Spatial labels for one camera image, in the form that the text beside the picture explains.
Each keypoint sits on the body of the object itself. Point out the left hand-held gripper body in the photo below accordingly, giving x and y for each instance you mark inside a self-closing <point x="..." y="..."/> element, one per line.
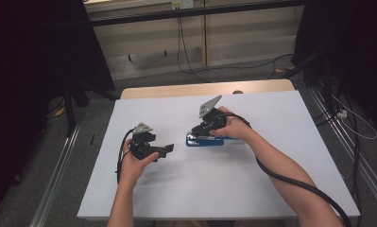
<point x="142" y="146"/>

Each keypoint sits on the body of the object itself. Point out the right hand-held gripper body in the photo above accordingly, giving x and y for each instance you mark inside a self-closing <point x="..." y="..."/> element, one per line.
<point x="211" y="118"/>

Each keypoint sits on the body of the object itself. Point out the blue stapler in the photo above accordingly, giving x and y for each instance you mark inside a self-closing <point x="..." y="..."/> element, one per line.
<point x="205" y="142"/>

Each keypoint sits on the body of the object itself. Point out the person's right hand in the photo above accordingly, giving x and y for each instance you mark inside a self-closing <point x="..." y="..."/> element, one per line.
<point x="236" y="127"/>

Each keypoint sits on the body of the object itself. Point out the person's left hand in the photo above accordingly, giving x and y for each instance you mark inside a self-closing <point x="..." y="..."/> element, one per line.
<point x="131" y="171"/>

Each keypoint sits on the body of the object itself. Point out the white table board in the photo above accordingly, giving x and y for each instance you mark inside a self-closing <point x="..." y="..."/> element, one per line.
<point x="183" y="189"/>

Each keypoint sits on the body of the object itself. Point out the wooden table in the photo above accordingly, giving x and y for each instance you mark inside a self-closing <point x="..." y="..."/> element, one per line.
<point x="176" y="90"/>

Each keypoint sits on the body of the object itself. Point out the small black floor item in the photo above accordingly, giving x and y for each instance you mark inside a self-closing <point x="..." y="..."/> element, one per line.
<point x="92" y="139"/>

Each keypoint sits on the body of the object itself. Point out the beige wooden cabinet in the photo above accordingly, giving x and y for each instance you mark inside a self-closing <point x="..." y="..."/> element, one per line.
<point x="239" y="41"/>

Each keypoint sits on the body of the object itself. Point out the black metal stand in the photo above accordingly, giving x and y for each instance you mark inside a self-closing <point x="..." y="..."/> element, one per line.
<point x="326" y="82"/>
<point x="71" y="104"/>

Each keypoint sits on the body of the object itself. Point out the yellow floor tape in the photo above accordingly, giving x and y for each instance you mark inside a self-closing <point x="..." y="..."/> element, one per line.
<point x="285" y="69"/>
<point x="60" y="111"/>

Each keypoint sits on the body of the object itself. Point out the black horizontal bar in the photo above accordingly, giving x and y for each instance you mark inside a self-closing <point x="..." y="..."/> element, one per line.
<point x="192" y="12"/>

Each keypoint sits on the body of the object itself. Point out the white power plug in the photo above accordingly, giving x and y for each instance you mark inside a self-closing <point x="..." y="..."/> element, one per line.
<point x="342" y="113"/>

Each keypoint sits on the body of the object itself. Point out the black curtain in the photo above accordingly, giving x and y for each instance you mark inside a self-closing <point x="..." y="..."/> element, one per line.
<point x="350" y="47"/>
<point x="35" y="63"/>

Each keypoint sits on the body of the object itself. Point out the aluminium floor rail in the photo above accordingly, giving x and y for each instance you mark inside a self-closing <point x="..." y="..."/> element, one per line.
<point x="55" y="176"/>
<point x="350" y="148"/>

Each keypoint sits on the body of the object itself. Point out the white wall socket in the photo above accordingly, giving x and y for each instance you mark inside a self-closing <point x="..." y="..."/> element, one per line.
<point x="182" y="3"/>

